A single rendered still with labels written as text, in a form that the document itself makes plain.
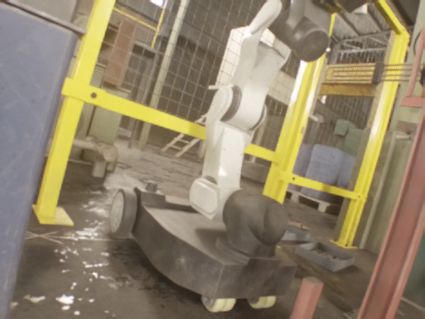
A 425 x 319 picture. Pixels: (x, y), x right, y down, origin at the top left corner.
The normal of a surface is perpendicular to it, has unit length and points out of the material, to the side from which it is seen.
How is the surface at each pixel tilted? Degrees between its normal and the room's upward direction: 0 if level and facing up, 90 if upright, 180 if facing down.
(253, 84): 101
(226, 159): 76
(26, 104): 90
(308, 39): 125
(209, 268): 90
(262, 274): 90
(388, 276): 90
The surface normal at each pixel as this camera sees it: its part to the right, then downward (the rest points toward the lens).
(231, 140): 0.56, -0.07
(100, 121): 0.59, 0.19
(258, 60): 0.44, 0.35
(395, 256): -0.76, -0.21
